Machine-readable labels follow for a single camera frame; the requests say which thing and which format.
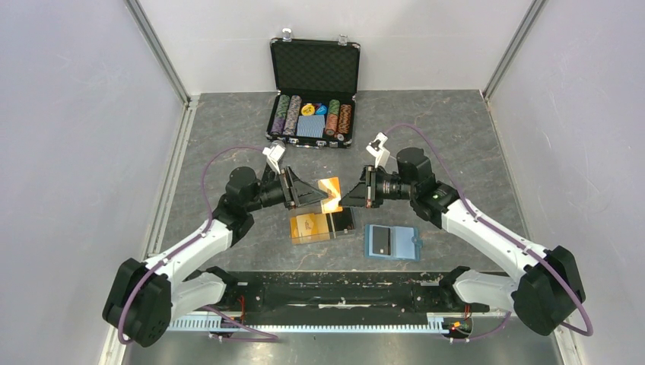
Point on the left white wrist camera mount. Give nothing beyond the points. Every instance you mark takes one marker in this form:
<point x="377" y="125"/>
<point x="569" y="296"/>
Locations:
<point x="272" y="159"/>

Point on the clear box with gold cards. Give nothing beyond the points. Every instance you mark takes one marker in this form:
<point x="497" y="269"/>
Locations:
<point x="306" y="228"/>

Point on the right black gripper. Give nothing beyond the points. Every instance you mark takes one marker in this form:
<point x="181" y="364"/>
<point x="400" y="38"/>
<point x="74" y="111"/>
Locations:
<point x="364" y="194"/>

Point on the black VIP credit card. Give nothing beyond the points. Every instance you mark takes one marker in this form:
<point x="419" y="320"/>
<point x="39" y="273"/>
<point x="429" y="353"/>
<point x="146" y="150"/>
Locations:
<point x="381" y="240"/>

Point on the black poker chip case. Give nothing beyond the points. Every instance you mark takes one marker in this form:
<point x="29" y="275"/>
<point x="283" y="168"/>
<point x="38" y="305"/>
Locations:
<point x="318" y="71"/>

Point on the light blue card holder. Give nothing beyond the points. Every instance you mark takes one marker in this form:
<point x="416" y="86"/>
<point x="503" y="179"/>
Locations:
<point x="406" y="243"/>

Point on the blue round chip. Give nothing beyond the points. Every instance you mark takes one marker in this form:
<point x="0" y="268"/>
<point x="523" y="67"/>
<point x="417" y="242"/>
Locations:
<point x="321" y="109"/>

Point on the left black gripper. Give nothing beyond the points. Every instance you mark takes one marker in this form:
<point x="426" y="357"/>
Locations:
<point x="296" y="191"/>

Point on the pink grey chip stack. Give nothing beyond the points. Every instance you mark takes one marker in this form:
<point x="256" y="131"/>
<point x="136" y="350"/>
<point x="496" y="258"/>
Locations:
<point x="292" y="115"/>

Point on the brown orange chip stack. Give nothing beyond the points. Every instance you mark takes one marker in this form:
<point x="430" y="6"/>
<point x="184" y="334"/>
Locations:
<point x="344" y="119"/>

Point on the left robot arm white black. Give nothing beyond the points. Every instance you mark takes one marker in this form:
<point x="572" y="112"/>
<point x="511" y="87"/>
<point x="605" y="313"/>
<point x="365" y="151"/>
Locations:
<point x="147" y="296"/>

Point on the black microphone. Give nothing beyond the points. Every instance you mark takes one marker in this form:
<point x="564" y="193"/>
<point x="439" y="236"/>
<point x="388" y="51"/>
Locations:
<point x="277" y="145"/>

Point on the green orange chip stack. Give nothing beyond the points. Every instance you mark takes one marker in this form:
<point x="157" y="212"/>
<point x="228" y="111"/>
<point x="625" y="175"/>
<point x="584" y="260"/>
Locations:
<point x="332" y="117"/>

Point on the green purple chip stack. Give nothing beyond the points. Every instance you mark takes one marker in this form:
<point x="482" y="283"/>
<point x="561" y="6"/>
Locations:
<point x="280" y="115"/>

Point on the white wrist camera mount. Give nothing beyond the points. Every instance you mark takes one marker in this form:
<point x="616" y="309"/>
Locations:
<point x="272" y="159"/>
<point x="377" y="149"/>

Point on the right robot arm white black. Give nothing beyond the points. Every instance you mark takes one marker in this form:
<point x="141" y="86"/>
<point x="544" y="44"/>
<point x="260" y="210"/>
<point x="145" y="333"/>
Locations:
<point x="541" y="286"/>

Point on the blue playing card deck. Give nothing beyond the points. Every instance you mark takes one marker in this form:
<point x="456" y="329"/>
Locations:
<point x="311" y="126"/>

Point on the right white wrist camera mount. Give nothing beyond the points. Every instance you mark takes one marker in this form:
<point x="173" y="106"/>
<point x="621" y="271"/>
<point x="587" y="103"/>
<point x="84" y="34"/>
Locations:
<point x="377" y="149"/>

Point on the white slotted cable duct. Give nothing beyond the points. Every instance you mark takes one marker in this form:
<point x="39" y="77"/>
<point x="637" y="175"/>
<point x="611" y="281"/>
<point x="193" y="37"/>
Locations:
<point x="214" y="324"/>

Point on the gold VIP credit card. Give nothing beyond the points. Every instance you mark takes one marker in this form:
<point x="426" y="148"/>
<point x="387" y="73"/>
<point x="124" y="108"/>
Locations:
<point x="331" y="186"/>

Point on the yellow dealer chip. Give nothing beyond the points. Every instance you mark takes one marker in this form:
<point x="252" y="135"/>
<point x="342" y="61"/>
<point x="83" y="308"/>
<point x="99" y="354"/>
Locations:
<point x="308" y="110"/>

